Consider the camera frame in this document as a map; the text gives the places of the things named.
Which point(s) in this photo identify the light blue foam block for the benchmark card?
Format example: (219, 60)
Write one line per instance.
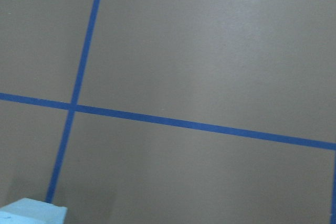
(28, 210)

